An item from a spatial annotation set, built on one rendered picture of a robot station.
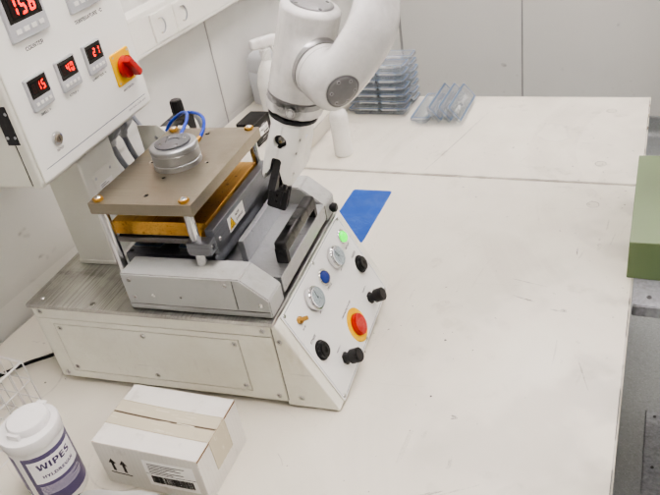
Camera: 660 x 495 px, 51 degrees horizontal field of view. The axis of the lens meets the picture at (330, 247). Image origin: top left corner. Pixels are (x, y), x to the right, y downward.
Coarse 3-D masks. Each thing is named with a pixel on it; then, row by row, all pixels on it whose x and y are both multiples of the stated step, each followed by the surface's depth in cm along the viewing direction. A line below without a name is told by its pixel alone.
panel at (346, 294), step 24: (336, 216) 129; (336, 240) 127; (312, 264) 118; (336, 288) 122; (360, 288) 128; (384, 288) 135; (288, 312) 108; (312, 312) 114; (336, 312) 119; (360, 312) 125; (312, 336) 111; (336, 336) 117; (360, 336) 123; (312, 360) 110; (336, 360) 115; (336, 384) 112
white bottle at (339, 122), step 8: (336, 112) 183; (344, 112) 184; (336, 120) 183; (344, 120) 184; (336, 128) 185; (344, 128) 185; (336, 136) 186; (344, 136) 186; (336, 144) 188; (344, 144) 187; (352, 144) 190; (336, 152) 189; (344, 152) 188; (352, 152) 190
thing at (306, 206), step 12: (300, 204) 117; (312, 204) 119; (300, 216) 114; (312, 216) 121; (288, 228) 111; (300, 228) 114; (276, 240) 109; (288, 240) 109; (276, 252) 109; (288, 252) 109
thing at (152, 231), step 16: (240, 176) 118; (224, 192) 114; (208, 208) 110; (128, 224) 111; (144, 224) 110; (160, 224) 109; (176, 224) 108; (208, 224) 108; (128, 240) 113; (144, 240) 112; (160, 240) 111; (176, 240) 110
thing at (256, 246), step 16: (272, 208) 120; (288, 208) 125; (320, 208) 123; (256, 224) 114; (272, 224) 120; (304, 224) 119; (320, 224) 123; (240, 240) 110; (256, 240) 115; (272, 240) 117; (304, 240) 116; (240, 256) 114; (256, 256) 113; (272, 256) 112; (272, 272) 109; (288, 272) 110
